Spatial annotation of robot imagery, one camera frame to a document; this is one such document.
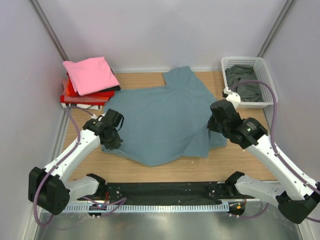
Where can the pink folded t shirt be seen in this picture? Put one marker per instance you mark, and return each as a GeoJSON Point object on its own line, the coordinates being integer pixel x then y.
{"type": "Point", "coordinates": [90, 75]}

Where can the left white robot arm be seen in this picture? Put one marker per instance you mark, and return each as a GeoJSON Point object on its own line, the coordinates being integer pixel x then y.
{"type": "Point", "coordinates": [50, 188]}

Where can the blue-grey t shirt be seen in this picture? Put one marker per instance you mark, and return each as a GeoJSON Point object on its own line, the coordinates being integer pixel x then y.
{"type": "Point", "coordinates": [162, 124]}

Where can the black folded t shirt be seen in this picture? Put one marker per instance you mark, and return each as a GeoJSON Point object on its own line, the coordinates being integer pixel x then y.
{"type": "Point", "coordinates": [113, 88]}

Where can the white plastic basket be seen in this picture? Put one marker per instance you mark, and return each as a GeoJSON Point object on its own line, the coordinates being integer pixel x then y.
{"type": "Point", "coordinates": [261, 70]}

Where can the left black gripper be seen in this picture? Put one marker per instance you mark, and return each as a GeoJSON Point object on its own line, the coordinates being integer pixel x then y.
{"type": "Point", "coordinates": [115, 144]}

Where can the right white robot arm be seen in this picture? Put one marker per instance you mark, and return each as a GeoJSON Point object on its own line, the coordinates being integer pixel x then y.
{"type": "Point", "coordinates": [296, 195]}

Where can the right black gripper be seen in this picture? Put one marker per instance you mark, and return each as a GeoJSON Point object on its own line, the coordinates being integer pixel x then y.
{"type": "Point", "coordinates": [211, 124]}

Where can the white slotted cable duct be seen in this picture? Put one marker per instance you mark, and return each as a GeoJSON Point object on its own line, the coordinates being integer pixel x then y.
{"type": "Point", "coordinates": [83, 207]}

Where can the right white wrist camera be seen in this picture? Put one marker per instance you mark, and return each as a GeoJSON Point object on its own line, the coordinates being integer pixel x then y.
{"type": "Point", "coordinates": [231, 96]}

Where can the white patterned folded t shirt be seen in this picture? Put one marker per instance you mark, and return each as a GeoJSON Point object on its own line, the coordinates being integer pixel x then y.
{"type": "Point", "coordinates": [82, 106]}

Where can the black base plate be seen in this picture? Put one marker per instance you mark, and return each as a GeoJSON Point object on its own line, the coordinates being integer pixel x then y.
{"type": "Point", "coordinates": [169, 193]}

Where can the light red folded t shirt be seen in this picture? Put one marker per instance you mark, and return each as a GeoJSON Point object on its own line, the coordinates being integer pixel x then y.
{"type": "Point", "coordinates": [79, 99]}

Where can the dark grey t shirt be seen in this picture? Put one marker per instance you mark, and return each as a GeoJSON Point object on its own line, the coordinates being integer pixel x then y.
{"type": "Point", "coordinates": [243, 76]}

